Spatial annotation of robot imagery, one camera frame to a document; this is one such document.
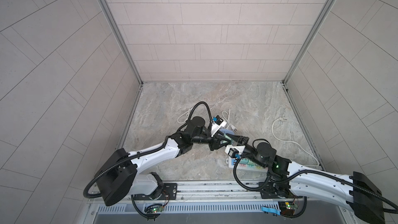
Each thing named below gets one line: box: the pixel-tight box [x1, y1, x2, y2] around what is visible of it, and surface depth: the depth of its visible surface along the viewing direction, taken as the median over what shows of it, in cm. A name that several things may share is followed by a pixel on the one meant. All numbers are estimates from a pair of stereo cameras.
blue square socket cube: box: [219, 128, 235, 135], surface depth 92 cm
